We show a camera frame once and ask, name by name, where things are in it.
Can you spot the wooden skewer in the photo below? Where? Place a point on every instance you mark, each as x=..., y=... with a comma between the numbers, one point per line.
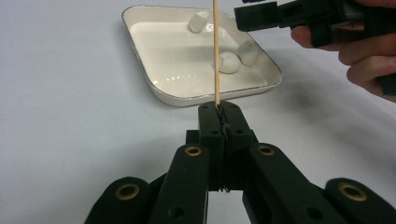
x=216, y=46

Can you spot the white square tray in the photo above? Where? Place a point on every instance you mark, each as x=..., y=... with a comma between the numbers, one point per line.
x=174, y=59

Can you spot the white marshmallow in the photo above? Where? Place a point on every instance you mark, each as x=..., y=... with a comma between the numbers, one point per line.
x=229, y=63
x=198, y=21
x=248, y=53

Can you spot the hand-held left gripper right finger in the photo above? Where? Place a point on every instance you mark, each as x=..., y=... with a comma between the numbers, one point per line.
x=237, y=137

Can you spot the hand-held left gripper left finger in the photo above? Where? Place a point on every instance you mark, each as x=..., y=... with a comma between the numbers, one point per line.
x=213, y=149

